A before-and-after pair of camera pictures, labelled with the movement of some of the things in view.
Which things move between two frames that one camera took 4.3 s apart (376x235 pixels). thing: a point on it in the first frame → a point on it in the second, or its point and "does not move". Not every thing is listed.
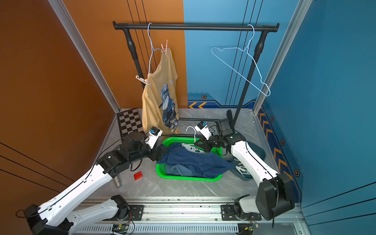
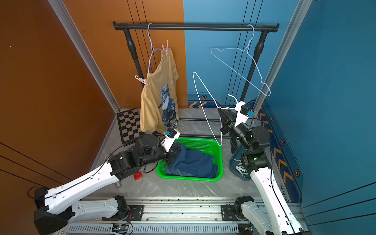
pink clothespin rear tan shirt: (165, 49) does not move
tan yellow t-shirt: (159, 100) does not move
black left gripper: (154, 155) → (172, 152)
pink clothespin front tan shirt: (143, 80) does not move
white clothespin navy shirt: (243, 170) does not move
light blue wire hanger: (246, 50) does not move
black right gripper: (204, 144) → (225, 115)
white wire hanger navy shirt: (195, 138) → (195, 74)
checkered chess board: (129, 122) does not move
